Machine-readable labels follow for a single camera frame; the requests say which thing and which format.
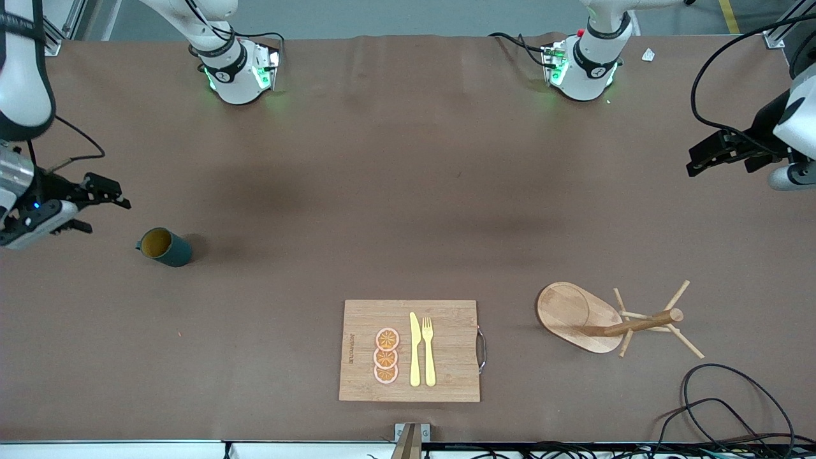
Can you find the orange slice toy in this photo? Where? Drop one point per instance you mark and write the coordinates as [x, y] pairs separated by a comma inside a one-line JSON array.
[[386, 375], [385, 359], [387, 338]]

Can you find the yellow plastic fork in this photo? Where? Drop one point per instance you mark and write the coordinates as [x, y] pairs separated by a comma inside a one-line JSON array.
[[429, 357]]

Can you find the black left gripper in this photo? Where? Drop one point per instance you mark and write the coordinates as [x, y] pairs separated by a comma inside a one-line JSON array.
[[758, 136]]

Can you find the aluminium camera post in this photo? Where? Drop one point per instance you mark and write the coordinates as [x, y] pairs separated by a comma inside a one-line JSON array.
[[411, 443]]

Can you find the dark teal cup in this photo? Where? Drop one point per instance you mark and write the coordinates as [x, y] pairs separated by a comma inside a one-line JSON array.
[[175, 255]]

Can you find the yellow plastic knife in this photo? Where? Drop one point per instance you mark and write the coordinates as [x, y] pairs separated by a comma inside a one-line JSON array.
[[415, 350]]

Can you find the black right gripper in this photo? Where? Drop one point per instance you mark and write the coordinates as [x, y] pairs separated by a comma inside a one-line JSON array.
[[52, 190]]

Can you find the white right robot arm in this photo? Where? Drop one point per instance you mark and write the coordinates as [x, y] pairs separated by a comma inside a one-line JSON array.
[[233, 83]]

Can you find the white paper scrap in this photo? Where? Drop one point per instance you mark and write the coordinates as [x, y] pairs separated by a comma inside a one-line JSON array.
[[648, 55]]

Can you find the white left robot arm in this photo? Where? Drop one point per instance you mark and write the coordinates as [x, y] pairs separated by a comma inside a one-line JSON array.
[[590, 70]]

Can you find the wooden mug tree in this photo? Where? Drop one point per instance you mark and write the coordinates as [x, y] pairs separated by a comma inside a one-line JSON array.
[[564, 315]]

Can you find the aluminium frame strut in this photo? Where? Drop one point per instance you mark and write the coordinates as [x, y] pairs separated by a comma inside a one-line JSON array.
[[54, 46], [774, 39]]

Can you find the bamboo cutting board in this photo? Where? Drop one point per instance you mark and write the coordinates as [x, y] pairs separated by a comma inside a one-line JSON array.
[[449, 347]]

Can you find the brown table cover mat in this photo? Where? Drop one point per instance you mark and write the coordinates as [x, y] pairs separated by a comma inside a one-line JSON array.
[[255, 191]]

